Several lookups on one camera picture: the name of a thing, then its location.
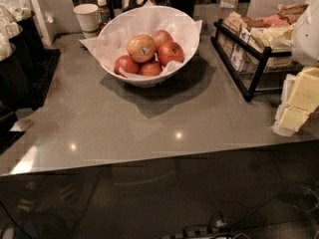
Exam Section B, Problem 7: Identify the black napkin organizer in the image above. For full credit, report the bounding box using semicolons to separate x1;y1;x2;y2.
0;0;45;109

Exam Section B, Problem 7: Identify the small glass sauce bottle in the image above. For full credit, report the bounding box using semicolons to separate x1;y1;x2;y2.
97;0;111;25

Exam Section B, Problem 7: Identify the black wire condiment rack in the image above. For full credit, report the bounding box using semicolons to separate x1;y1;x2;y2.
210;19;302;102

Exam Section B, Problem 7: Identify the white bowl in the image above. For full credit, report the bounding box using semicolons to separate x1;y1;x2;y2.
97;5;201;89

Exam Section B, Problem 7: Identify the red apple back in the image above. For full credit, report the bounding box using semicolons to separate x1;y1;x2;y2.
151;30;172;48

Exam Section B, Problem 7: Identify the white paper bowl liner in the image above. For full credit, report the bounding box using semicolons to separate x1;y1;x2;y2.
79;5;203;79

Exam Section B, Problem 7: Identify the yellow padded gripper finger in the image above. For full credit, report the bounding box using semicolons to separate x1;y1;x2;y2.
288;67;319;114
272;105;309;136

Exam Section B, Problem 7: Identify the white paper cup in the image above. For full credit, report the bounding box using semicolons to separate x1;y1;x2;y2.
74;4;100;39

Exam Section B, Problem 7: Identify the red apple front middle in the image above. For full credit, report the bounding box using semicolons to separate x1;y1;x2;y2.
141;61;162;76

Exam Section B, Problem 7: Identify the black rubber mat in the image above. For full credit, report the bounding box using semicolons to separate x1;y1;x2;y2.
31;49;61;110

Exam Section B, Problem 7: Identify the red apple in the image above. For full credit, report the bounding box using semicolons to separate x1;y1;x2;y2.
141;61;162;76
114;55;140;75
158;41;184;67
151;30;172;48

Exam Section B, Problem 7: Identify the yellow-red apple with sticker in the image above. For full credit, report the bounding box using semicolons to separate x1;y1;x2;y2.
126;35;157;63

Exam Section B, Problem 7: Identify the red apple right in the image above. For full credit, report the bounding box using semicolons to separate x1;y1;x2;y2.
158;41;184;67

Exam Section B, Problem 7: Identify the red apple front left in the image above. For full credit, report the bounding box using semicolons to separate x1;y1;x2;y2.
114;55;140;75

